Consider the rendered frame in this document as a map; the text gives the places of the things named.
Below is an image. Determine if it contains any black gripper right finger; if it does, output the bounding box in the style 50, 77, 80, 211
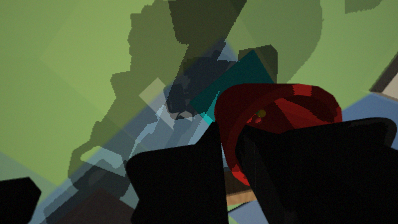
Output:
235, 117, 397, 224

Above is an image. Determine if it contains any brown wooden bar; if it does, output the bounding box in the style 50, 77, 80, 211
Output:
224, 171, 257, 206

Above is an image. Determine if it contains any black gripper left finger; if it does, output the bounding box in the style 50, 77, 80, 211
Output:
125, 121, 229, 224

